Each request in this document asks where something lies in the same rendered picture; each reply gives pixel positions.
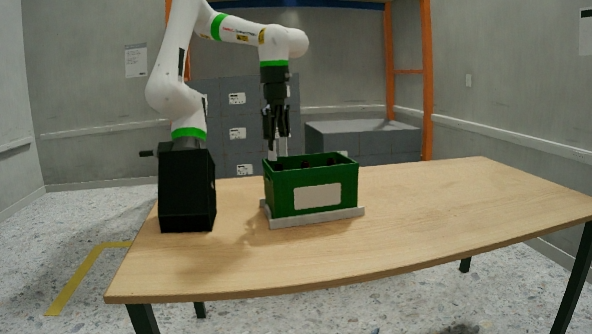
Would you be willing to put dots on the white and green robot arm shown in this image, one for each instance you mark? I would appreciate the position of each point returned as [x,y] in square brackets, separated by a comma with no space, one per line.
[165,91]

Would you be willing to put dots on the green bottle crate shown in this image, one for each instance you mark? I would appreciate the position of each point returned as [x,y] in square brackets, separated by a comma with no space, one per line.
[323,188]

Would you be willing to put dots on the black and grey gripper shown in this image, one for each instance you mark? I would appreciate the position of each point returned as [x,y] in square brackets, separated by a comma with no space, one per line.
[275,95]

